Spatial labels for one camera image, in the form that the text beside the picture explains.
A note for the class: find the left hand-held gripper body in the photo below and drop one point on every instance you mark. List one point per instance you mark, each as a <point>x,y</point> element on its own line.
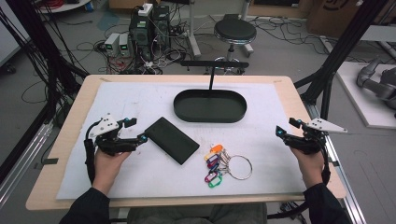
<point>106,127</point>

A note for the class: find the black rectangular case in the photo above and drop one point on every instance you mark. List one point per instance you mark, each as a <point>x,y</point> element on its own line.
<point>171,140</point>

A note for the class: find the black round stool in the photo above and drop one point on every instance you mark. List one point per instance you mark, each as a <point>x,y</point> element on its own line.
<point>235,31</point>

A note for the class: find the person's left hand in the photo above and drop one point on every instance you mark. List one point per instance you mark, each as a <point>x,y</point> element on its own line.
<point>107,169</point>

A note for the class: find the cardboard box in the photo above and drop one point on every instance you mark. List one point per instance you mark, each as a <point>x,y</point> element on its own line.
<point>330,15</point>

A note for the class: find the black computer tower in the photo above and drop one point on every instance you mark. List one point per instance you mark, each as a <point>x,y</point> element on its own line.
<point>161,25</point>
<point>140,37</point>

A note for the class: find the white floor platform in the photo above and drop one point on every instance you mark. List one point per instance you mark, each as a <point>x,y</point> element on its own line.
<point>358,102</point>

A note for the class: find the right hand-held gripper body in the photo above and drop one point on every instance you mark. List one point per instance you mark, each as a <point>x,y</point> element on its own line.
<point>311,138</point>

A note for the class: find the black tape strip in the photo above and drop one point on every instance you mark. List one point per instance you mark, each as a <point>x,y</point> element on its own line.
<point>49,161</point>

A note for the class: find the black oval tray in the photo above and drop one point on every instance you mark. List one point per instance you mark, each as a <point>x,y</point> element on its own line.
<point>210,107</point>

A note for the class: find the person's right hand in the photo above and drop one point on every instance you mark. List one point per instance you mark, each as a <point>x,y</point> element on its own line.
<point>308,168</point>

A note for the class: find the grey power supply unit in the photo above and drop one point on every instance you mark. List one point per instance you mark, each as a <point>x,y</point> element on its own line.
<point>124,45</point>
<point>111,43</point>

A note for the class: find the white table mat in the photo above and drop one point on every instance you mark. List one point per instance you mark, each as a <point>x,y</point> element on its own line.
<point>155,102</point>

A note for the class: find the white metal desk leg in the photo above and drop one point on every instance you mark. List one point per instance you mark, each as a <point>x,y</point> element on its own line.
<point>193,31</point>

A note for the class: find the black T-shaped stand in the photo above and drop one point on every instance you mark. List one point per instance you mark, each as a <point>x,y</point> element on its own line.
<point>211,74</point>

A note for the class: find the white power adapter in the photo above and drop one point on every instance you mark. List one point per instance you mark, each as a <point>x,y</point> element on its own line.
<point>145,9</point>

